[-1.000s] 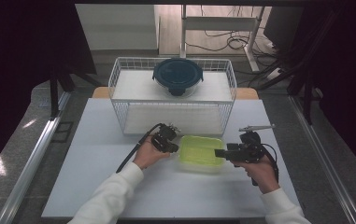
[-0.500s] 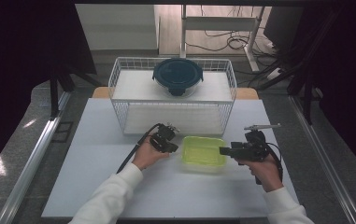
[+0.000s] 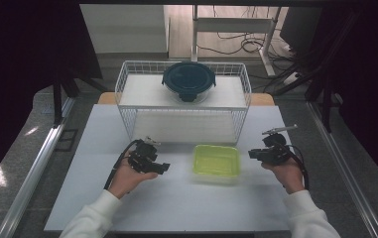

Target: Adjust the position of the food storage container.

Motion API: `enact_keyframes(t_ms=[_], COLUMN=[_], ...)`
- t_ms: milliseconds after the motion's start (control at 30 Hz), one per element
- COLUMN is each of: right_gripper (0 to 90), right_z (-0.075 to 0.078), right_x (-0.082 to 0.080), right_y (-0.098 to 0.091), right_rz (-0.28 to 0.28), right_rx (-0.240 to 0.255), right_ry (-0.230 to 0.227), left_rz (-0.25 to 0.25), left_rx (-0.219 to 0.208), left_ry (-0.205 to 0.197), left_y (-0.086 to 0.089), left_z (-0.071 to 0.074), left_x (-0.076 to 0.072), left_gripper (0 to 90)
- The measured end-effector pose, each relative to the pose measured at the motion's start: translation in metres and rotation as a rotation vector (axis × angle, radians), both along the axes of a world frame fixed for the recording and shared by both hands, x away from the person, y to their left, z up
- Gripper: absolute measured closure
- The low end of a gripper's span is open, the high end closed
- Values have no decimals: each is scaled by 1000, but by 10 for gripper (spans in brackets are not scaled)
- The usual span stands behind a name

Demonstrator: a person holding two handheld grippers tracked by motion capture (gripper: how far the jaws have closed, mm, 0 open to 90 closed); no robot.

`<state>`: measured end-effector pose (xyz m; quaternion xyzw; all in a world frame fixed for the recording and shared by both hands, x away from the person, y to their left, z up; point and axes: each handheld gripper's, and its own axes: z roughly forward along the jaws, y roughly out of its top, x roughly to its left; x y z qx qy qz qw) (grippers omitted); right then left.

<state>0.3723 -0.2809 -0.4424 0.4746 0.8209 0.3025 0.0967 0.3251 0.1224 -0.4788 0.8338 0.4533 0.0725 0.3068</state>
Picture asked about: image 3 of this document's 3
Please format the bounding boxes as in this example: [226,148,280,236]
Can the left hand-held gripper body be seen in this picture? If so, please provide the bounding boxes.
[127,136,162,175]

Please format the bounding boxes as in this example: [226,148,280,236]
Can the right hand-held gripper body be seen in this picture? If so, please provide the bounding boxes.
[261,124,300,167]

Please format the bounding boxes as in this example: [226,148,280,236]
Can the green lidded plastic container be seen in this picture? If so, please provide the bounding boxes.
[190,144,242,184]

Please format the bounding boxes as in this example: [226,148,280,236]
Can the white wire basket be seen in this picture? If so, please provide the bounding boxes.
[114,59,253,147]

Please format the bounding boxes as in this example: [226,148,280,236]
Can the round glass container blue lid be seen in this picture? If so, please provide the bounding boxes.
[162,60,217,103]

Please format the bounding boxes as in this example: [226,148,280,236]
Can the person's left hand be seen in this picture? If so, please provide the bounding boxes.
[107,150,160,200]

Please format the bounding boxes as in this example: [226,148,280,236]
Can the person's right hand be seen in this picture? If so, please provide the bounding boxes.
[261,158,306,195]

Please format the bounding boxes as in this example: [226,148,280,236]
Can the wooden table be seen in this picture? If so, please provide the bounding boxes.
[96,91,276,107]

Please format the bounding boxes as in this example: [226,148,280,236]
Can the black stand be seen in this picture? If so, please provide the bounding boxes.
[272,13,359,134]
[51,70,108,129]

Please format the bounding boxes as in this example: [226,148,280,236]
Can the white power strip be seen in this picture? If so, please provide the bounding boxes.
[281,71,301,87]

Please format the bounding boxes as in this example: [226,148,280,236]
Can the black curtain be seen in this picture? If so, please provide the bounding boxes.
[304,0,378,194]
[0,0,104,194]

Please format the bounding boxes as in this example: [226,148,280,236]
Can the white cabinet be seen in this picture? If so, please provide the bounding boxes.
[79,4,171,55]

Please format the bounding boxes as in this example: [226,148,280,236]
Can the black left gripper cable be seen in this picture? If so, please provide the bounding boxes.
[103,139,142,191]

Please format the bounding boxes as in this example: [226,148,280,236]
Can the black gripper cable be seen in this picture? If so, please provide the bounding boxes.
[103,139,142,191]
[285,144,311,191]

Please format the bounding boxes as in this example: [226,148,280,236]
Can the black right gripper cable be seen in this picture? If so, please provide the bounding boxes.
[285,144,311,191]

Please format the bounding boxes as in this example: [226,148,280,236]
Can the aluminium rail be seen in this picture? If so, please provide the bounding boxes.
[306,101,378,238]
[0,97,76,238]

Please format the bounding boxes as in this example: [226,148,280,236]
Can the black cables on floor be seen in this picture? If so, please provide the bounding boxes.
[195,5,307,93]

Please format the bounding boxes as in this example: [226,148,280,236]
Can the white metal desk frame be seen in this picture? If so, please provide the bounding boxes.
[190,4,283,77]

